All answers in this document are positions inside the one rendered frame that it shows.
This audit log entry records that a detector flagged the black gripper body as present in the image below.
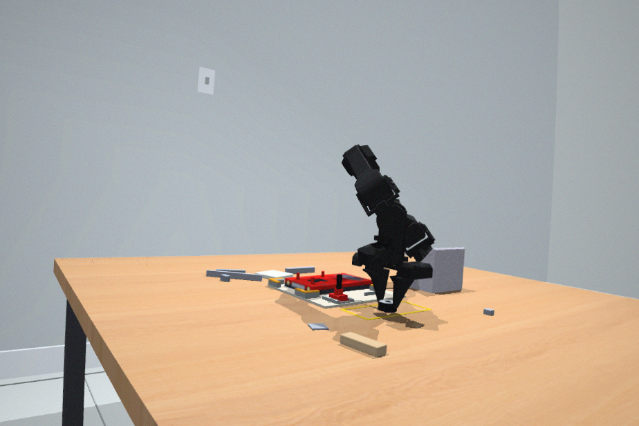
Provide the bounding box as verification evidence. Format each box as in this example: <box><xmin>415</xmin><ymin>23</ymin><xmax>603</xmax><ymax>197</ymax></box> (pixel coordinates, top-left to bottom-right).
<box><xmin>352</xmin><ymin>231</ymin><xmax>433</xmax><ymax>280</ymax></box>

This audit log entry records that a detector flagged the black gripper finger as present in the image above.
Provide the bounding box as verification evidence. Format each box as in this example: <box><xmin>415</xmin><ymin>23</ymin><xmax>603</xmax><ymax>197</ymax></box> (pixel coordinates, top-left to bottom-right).
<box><xmin>389</xmin><ymin>275</ymin><xmax>415</xmax><ymax>308</ymax></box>
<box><xmin>363</xmin><ymin>268</ymin><xmax>389</xmax><ymax>302</ymax></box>

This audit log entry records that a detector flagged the red rectangular plate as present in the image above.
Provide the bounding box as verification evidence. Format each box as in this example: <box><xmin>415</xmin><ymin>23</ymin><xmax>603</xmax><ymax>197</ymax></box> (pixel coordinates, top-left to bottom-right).
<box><xmin>284</xmin><ymin>271</ymin><xmax>373</xmax><ymax>295</ymax></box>

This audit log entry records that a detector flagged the white and black wheel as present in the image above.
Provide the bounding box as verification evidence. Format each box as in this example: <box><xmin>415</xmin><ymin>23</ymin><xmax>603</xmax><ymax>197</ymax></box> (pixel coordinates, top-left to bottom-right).
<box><xmin>378</xmin><ymin>299</ymin><xmax>397</xmax><ymax>313</ymax></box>

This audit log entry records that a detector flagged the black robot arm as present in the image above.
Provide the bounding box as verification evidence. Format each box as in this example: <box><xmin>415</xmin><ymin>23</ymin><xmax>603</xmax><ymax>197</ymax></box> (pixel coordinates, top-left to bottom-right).
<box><xmin>342</xmin><ymin>144</ymin><xmax>435</xmax><ymax>268</ymax></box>

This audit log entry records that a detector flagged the tan rectangular block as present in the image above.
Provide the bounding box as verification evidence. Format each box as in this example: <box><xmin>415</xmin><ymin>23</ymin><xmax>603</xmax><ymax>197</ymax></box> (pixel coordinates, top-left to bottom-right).
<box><xmin>340</xmin><ymin>332</ymin><xmax>387</xmax><ymax>357</ymax></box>

